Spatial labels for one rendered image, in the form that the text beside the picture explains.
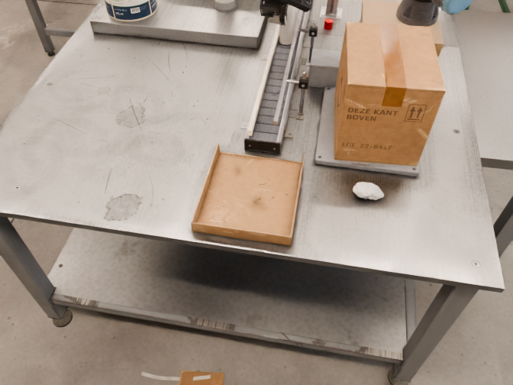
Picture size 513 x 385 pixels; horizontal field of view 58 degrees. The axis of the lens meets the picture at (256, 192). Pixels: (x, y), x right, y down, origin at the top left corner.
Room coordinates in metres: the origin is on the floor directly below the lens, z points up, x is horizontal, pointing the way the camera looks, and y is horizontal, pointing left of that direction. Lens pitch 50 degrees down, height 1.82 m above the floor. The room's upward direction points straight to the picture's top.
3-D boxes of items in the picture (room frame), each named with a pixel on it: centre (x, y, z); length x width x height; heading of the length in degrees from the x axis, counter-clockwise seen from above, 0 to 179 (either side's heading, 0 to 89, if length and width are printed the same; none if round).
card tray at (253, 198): (0.83, 0.01, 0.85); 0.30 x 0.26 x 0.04; 170
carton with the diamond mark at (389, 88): (1.08, -0.36, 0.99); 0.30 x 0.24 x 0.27; 174
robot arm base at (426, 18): (1.63, -0.60, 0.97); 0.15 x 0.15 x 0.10
